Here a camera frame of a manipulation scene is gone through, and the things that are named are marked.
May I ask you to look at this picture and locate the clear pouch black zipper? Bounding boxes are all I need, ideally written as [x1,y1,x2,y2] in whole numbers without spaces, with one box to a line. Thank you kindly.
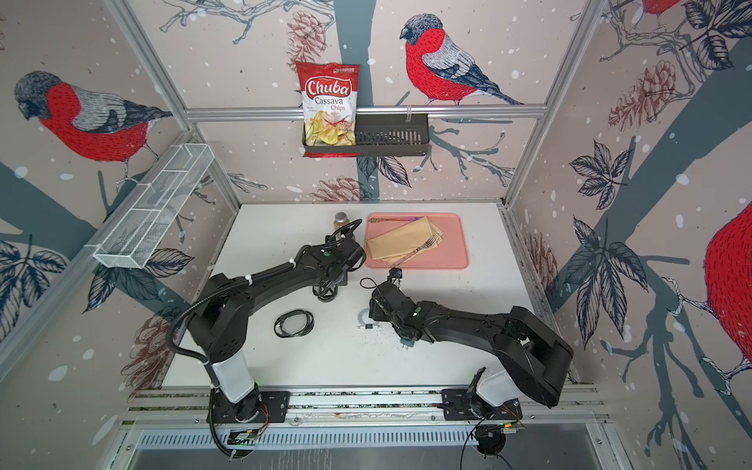
[311,273,347,303]

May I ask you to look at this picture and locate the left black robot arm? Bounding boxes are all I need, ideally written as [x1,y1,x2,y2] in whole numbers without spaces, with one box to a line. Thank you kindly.
[166,233,365,413]

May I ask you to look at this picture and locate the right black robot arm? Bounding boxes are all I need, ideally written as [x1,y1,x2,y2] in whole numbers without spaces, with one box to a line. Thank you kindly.
[369,280,573,409]

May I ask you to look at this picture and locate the shichimi spice jar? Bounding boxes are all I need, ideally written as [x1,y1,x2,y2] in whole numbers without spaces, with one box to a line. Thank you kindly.
[334,211,351,230]

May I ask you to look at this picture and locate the yellow folded napkin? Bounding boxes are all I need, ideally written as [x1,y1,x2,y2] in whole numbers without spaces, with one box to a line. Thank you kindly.
[366,217,444,267]

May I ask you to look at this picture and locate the clear pouch far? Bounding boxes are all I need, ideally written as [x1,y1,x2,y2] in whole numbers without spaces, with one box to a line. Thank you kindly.
[273,309,315,339]

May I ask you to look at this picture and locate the pink tray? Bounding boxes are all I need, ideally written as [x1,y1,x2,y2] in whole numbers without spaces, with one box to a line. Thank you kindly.
[365,213,469,269]

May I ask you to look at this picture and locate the Chuba cassava chips bag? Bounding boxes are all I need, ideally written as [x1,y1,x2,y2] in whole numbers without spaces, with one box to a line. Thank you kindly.
[295,62,360,158]

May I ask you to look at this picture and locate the pink handled spoon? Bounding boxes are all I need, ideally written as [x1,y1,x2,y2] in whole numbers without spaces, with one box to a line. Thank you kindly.
[368,217,423,223]

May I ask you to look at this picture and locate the pink handled fork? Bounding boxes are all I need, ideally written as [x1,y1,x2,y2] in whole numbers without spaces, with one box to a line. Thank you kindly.
[392,234,442,268]

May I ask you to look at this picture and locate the black wall basket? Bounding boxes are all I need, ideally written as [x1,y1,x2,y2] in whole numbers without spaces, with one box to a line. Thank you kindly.
[304,114,430,158]

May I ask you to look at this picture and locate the aluminium frame rail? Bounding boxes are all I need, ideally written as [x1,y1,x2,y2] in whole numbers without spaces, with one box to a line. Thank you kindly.
[183,104,550,123]

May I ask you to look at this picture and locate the white wire mesh shelf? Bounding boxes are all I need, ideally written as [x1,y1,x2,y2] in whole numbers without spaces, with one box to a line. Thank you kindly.
[93,143,215,268]

